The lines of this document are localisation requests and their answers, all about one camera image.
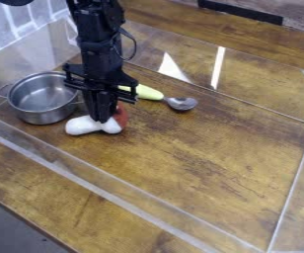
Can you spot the red and white plush mushroom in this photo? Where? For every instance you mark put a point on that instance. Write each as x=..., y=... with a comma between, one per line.
x=83, y=125

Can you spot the clear acrylic enclosure wall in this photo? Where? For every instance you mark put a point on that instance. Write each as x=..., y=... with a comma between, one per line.
x=197, y=182

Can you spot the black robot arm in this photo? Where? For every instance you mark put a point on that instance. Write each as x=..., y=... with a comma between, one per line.
x=98, y=19

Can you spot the silver metal pot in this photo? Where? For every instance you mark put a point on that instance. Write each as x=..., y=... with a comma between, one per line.
x=40, y=99

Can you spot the spoon with green handle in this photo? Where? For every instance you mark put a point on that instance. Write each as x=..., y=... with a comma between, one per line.
x=178, y=103

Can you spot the black bar in background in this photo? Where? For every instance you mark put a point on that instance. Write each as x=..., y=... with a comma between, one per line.
x=241, y=12

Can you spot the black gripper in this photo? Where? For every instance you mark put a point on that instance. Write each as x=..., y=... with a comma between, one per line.
x=99, y=78

